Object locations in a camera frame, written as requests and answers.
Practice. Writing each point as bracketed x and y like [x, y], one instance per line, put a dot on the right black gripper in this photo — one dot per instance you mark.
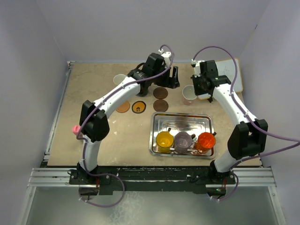
[198, 91]

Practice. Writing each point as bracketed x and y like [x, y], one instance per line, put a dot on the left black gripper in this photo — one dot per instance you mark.
[172, 82]

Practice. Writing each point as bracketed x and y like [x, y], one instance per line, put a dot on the dark brown coaster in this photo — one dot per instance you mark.
[160, 105]
[160, 93]

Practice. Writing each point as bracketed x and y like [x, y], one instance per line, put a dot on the pink mug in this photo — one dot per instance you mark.
[188, 94]

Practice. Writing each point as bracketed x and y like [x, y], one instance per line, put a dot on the black mug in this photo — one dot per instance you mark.
[144, 90]

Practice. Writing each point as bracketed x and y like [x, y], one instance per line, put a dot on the yellow black-rimmed coaster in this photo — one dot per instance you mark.
[138, 107]

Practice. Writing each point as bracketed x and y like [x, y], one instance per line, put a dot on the orange-brown wooden coaster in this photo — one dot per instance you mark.
[124, 107]

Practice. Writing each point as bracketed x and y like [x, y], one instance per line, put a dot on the yellow-green mug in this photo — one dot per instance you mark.
[119, 79]

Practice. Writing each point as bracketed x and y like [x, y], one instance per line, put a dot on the yellow translucent cup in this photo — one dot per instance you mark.
[164, 142]

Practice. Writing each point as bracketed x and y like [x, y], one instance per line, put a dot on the purple translucent cup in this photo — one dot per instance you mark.
[182, 142]

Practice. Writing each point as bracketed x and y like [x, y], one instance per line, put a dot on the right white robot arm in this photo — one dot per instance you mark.
[245, 140]

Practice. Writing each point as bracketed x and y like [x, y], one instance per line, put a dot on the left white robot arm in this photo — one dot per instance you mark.
[94, 126]

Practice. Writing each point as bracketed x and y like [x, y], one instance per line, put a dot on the orange translucent cup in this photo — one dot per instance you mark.
[205, 142]

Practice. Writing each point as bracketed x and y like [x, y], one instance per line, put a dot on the white whiteboard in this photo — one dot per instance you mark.
[228, 73]

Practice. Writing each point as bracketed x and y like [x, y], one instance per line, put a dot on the silver metal tray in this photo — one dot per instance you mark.
[180, 122]

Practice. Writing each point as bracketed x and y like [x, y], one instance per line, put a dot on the pink cylinder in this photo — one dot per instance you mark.
[76, 130]

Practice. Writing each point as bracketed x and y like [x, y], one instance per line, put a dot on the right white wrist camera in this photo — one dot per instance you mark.
[196, 66]

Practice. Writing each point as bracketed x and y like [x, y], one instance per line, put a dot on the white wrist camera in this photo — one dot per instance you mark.
[196, 66]
[167, 57]

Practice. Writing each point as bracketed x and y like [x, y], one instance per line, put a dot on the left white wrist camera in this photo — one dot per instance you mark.
[167, 57]

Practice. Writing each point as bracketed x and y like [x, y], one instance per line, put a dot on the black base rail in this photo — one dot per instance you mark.
[107, 179]

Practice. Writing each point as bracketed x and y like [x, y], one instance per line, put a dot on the aluminium frame rail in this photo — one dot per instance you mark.
[49, 176]

